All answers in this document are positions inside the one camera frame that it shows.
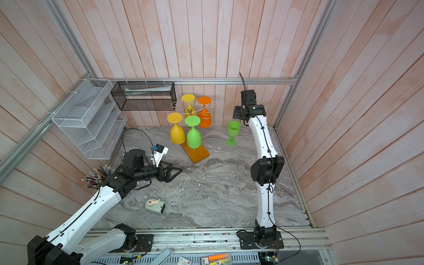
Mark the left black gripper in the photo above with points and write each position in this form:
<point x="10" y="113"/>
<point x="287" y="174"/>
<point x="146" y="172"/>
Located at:
<point x="162" y="177"/>

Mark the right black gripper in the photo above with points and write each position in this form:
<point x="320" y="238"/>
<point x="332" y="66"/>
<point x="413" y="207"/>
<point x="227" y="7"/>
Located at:
<point x="236" y="112"/>

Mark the green wine glass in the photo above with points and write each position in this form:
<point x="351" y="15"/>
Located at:
<point x="194" y="138"/>
<point x="233" y="129"/>

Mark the gold rack with wooden base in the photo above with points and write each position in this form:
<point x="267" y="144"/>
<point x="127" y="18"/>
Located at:
<point x="196" y="155"/>

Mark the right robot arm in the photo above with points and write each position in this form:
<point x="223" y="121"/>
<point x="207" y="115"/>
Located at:
<point x="264" y="172"/>

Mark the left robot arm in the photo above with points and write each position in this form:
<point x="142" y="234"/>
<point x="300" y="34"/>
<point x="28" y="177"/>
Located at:
<point x="134" y="168"/>

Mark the orange wine glass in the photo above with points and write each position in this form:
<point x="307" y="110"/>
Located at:
<point x="204" y="114"/>

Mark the front yellow wine glass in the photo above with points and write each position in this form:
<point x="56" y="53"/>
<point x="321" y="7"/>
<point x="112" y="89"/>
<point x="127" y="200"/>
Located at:
<point x="177" y="134"/>

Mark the yellow wine glass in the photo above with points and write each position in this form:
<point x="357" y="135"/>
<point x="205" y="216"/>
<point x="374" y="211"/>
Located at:
<point x="189" y="110"/>
<point x="177" y="134"/>

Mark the back yellow wine glass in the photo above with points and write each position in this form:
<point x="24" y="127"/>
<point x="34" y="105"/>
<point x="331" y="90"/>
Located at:
<point x="189" y="110"/>

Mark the red pencil cup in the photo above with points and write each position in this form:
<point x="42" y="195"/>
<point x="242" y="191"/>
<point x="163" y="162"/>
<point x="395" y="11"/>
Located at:
<point x="95" y="179"/>

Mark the black mesh basket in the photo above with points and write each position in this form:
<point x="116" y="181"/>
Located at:
<point x="144" y="95"/>

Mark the box of coloured items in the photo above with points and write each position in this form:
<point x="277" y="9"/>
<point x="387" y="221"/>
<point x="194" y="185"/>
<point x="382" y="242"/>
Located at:
<point x="217" y="259"/>

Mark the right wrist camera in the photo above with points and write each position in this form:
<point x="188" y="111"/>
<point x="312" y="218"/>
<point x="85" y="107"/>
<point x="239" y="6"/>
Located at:
<point x="248" y="97"/>

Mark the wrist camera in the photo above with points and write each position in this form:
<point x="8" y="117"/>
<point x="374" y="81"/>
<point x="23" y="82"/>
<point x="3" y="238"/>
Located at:
<point x="248" y="97"/>
<point x="158" y="152"/>

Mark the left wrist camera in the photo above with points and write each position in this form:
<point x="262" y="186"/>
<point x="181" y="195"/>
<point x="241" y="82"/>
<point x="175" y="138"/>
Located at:
<point x="158" y="152"/>

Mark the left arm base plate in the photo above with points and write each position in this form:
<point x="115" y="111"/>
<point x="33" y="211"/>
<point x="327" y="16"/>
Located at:
<point x="142" y="244"/>

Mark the white wire mesh shelf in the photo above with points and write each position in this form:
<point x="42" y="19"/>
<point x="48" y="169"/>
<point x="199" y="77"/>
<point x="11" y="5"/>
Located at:
<point x="92" y="122"/>

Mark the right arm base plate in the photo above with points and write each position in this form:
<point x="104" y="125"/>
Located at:
<point x="248" y="241"/>

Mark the aluminium front rail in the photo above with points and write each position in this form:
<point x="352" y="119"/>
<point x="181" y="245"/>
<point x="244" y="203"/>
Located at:
<point x="186" y="240"/>

